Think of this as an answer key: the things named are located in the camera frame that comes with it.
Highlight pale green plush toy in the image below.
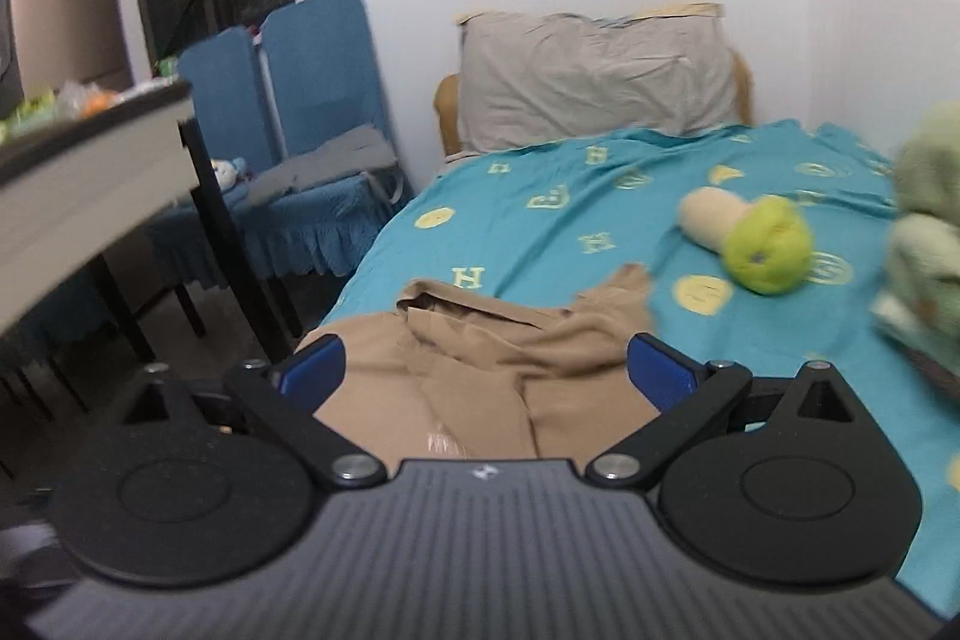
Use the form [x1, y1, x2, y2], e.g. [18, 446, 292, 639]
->
[870, 100, 960, 356]

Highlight small white plush toy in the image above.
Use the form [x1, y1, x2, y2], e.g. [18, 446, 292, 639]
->
[210, 157, 248, 191]

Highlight cardboard box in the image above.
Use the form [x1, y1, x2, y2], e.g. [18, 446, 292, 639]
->
[6, 0, 134, 95]

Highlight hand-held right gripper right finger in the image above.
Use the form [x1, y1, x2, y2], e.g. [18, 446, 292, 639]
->
[585, 332, 857, 489]

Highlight grey pillow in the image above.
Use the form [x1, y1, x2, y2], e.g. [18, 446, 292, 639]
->
[456, 10, 742, 155]

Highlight blue covered chair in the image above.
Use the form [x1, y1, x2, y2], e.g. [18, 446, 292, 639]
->
[147, 26, 286, 296]
[247, 0, 415, 278]

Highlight green and beige plush toy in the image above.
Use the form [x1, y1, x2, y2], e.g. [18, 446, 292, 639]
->
[679, 187, 815, 296]

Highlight tan pants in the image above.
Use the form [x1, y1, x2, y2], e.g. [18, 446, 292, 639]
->
[294, 263, 664, 461]

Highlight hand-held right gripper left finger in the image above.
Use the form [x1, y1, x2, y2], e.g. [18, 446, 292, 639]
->
[120, 335, 388, 488]

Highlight white table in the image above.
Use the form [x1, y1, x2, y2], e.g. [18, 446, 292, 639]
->
[0, 76, 304, 378]

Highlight teal printed bed sheet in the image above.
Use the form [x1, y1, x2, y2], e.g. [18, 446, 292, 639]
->
[321, 118, 960, 624]

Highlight grey cloth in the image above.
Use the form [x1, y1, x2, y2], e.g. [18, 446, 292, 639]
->
[244, 124, 406, 208]

